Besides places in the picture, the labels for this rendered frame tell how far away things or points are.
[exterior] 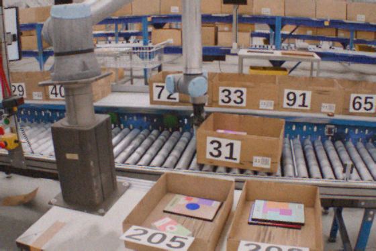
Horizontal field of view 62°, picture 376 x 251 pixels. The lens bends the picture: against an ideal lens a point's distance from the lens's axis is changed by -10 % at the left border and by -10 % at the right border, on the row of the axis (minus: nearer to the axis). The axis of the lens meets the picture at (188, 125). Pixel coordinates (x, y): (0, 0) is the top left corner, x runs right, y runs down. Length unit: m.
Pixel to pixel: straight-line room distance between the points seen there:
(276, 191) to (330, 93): 0.91
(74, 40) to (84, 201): 0.61
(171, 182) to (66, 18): 0.74
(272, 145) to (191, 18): 0.66
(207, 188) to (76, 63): 0.68
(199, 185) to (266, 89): 0.87
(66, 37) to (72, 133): 0.34
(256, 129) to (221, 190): 0.60
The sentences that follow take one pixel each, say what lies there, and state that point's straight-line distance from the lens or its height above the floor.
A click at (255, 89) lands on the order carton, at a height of 1.01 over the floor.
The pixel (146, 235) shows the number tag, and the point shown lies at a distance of 1.02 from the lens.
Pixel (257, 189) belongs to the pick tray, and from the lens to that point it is 1.35.
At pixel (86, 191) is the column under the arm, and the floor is 0.82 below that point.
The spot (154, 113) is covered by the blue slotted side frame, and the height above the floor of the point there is 0.85.
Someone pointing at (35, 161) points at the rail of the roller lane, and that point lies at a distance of 1.96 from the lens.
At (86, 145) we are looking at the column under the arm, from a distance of 1.25.
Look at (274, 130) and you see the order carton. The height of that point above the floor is 0.85.
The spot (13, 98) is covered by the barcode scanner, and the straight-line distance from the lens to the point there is 1.82.
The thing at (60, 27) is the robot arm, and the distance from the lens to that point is 1.24.
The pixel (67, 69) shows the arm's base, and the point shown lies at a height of 1.29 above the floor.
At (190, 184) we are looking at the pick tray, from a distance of 1.37.
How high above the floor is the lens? 1.47
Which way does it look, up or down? 19 degrees down
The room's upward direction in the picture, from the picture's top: 1 degrees counter-clockwise
